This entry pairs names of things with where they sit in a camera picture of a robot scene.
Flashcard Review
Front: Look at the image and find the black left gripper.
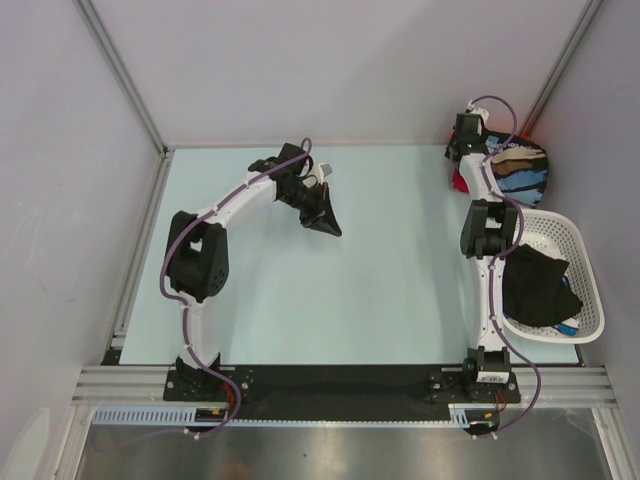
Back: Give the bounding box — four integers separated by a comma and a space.
279, 182, 341, 238

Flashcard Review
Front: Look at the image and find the black t shirt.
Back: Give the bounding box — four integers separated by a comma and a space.
491, 135, 549, 208
502, 245, 583, 328

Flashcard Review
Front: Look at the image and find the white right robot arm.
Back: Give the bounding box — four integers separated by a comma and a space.
447, 107, 521, 405

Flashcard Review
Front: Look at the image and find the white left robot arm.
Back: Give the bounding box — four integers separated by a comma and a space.
159, 138, 342, 402

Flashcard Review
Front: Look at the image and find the folded red t shirt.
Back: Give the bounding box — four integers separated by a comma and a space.
445, 137, 469, 194

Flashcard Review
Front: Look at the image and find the white plastic laundry basket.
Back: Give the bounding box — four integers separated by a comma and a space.
505, 209, 605, 345

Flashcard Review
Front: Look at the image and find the black t shirt in basket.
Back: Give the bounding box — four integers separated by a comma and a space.
502, 245, 583, 328

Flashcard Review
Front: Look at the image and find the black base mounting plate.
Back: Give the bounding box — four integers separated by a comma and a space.
163, 361, 521, 422

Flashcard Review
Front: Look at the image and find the blue white garment in basket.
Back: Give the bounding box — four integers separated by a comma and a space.
553, 276, 583, 337

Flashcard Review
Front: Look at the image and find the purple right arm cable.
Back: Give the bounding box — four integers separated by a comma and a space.
467, 95, 544, 441

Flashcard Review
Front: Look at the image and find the right aluminium corner post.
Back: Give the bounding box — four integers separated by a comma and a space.
520, 0, 607, 137

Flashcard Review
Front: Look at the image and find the aluminium corner post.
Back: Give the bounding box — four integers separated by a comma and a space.
520, 0, 607, 137
74, 0, 169, 156

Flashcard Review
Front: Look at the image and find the white slotted cable duct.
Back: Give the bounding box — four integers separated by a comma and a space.
93, 406, 227, 427

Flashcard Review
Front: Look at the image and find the left aluminium corner post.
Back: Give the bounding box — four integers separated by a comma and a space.
74, 0, 169, 156

